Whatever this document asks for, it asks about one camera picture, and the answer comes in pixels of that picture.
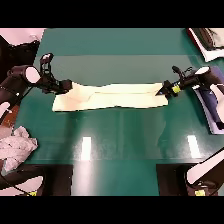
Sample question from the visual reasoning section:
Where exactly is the cream garment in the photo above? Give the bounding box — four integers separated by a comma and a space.
51, 81, 170, 113

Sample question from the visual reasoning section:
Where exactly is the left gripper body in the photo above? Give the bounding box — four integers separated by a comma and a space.
43, 77, 74, 95

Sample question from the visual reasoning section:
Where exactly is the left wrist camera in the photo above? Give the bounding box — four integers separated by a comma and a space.
39, 52, 55, 78

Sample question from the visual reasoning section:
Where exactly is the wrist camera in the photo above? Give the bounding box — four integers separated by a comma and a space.
171, 65, 194, 82
39, 52, 55, 78

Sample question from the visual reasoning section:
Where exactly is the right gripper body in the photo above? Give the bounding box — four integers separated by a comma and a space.
154, 79, 183, 99

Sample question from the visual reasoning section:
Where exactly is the dark garment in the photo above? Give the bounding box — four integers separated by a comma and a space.
196, 27, 218, 52

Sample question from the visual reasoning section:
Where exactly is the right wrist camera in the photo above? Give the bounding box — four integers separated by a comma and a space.
171, 65, 194, 82

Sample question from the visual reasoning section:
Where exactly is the white garment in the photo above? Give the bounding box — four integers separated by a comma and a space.
185, 27, 224, 64

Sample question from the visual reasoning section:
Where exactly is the blue garment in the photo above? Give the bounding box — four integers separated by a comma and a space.
192, 65, 224, 136

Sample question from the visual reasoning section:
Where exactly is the pale pink garment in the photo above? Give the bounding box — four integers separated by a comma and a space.
0, 125, 39, 175

